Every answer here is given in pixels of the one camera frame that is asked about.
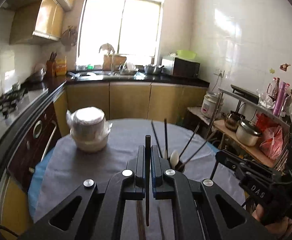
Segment white ceramic spoon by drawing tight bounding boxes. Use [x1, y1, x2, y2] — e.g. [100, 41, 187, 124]
[169, 150, 179, 169]

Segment dark brown chopstick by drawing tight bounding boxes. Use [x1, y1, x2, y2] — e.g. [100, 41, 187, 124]
[177, 131, 217, 170]

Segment thin dark chopstick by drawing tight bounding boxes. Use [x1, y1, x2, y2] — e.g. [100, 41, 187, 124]
[145, 135, 151, 226]

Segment brown wooden chopstick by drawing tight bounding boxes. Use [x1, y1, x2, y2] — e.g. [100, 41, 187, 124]
[179, 123, 200, 159]

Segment dark wooden chopstick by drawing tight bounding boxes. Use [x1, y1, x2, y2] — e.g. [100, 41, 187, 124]
[164, 118, 168, 159]

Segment black utensil holder cup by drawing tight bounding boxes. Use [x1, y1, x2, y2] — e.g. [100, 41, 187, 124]
[168, 155, 185, 173]

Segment dark chopstick apart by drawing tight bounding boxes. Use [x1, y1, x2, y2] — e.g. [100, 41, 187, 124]
[151, 120, 164, 158]

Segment kitchen faucet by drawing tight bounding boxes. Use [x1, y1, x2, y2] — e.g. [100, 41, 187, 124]
[110, 54, 123, 74]

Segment right hand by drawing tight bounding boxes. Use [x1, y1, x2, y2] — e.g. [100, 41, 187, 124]
[252, 204, 292, 239]

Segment steel pressure cooker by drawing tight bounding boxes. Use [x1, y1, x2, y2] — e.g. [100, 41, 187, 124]
[235, 119, 262, 147]

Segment red plastic bag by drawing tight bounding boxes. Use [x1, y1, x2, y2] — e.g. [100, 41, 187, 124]
[255, 113, 283, 160]

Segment metal storage rack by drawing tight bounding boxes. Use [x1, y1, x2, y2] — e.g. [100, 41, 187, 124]
[205, 88, 289, 169]

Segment grey tablecloth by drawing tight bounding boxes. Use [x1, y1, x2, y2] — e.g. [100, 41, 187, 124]
[33, 118, 247, 240]

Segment steel kettle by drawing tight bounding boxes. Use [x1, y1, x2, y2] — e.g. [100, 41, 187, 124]
[224, 111, 245, 132]

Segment white rice cooker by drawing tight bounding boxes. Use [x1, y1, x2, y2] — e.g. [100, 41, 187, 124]
[201, 92, 219, 118]

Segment purple thermos bottle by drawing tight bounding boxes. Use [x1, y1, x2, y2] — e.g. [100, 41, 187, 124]
[273, 82, 287, 117]

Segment plastic wrapped bowl stack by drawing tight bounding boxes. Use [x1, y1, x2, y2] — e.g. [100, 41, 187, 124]
[66, 107, 109, 141]

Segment yellow lower cabinets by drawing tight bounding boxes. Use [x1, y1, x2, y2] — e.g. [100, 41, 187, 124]
[54, 81, 207, 136]

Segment dark red oven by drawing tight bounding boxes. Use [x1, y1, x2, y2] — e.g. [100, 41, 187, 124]
[7, 103, 61, 192]

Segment steel mixing bowl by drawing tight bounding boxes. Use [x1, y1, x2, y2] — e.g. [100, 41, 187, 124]
[144, 65, 163, 75]

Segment black microwave oven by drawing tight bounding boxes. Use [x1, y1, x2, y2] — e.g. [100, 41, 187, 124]
[162, 56, 200, 78]

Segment green plastic basin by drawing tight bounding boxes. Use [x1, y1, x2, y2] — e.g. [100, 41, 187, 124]
[176, 50, 196, 60]

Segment yellow oil bottle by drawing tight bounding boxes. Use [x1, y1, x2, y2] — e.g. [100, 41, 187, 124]
[55, 56, 67, 76]

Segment wooden knife block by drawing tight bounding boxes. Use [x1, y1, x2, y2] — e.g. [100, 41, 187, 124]
[46, 51, 57, 77]

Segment steel wok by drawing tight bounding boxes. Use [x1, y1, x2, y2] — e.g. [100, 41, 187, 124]
[26, 68, 46, 83]

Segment black gas stove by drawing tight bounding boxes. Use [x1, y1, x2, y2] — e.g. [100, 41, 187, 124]
[0, 83, 28, 119]

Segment yellow upper cabinet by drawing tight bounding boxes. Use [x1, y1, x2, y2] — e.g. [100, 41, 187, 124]
[9, 0, 64, 45]

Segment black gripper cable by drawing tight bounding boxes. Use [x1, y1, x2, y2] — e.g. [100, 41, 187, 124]
[209, 159, 219, 181]

